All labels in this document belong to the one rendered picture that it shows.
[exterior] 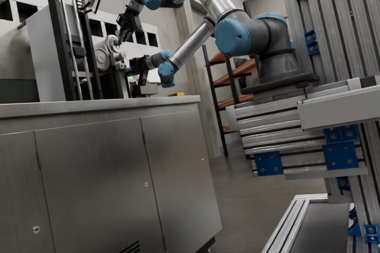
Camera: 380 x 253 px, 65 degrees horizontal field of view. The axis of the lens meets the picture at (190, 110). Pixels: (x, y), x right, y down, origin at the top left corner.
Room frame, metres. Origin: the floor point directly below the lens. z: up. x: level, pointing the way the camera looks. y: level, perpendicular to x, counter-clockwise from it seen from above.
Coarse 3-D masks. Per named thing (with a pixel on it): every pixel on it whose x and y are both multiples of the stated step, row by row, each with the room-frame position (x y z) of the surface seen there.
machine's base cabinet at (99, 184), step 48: (0, 144) 0.84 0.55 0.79; (48, 144) 0.96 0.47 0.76; (96, 144) 1.12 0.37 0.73; (144, 144) 1.34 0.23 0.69; (192, 144) 1.66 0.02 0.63; (0, 192) 0.83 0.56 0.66; (48, 192) 0.94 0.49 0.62; (96, 192) 1.09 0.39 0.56; (144, 192) 1.29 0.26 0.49; (192, 192) 1.58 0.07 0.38; (0, 240) 0.81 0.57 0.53; (48, 240) 0.92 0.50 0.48; (96, 240) 1.06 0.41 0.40; (144, 240) 1.25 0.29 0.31; (192, 240) 1.52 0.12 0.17
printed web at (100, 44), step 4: (104, 40) 1.63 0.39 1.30; (96, 44) 1.67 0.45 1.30; (100, 44) 1.63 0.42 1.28; (104, 48) 1.61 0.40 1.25; (68, 52) 1.59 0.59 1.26; (76, 60) 1.56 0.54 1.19; (80, 60) 1.54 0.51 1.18; (76, 64) 1.56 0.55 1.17; (80, 64) 1.55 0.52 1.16; (72, 68) 1.59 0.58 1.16; (80, 68) 1.56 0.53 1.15; (84, 68) 1.55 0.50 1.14; (100, 72) 1.59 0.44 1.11; (80, 80) 1.68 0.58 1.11
